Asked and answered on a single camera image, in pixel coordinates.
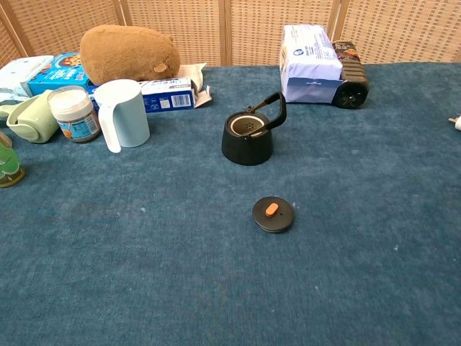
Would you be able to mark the black lid with orange knob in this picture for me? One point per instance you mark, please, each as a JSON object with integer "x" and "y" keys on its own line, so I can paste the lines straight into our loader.
{"x": 279, "y": 220}

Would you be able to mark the small white lidded jar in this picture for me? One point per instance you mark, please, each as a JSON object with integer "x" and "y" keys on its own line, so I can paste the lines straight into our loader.
{"x": 75, "y": 119}

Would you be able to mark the blue table cloth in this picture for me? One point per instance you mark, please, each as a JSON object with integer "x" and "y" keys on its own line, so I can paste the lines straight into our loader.
{"x": 180, "y": 252}

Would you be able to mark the blue white toothpaste box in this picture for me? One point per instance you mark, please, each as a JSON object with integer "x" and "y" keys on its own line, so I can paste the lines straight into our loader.
{"x": 173, "y": 97}

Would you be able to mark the white paper pouch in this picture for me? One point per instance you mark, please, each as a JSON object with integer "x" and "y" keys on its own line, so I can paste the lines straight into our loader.
{"x": 196, "y": 74}

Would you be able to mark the light blue measuring cup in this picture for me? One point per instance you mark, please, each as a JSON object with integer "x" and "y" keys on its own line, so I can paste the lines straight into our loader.
{"x": 133, "y": 119}

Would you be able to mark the white blue tissue pack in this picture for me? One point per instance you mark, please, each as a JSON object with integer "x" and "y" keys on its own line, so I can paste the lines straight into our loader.
{"x": 309, "y": 61}

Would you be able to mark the woven bamboo folding screen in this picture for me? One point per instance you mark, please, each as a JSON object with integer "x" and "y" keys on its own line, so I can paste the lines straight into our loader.
{"x": 252, "y": 29}

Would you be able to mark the black drink bottle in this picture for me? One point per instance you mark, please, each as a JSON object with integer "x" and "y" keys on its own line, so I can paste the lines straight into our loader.
{"x": 354, "y": 77}

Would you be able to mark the brown plush toy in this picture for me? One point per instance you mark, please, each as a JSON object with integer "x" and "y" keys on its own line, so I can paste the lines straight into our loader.
{"x": 126, "y": 54}

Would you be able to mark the blue cookie box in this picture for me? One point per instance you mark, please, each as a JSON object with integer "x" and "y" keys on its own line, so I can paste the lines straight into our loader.
{"x": 61, "y": 77}

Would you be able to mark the green lint roller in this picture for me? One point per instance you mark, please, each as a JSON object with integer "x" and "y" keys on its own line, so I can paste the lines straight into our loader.
{"x": 29, "y": 120}

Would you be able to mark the green figurine bottle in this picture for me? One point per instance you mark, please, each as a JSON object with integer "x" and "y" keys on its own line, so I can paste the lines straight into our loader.
{"x": 9, "y": 166}

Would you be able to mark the light blue wet wipes pack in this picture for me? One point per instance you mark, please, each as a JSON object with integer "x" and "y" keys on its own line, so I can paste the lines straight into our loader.
{"x": 18, "y": 74}

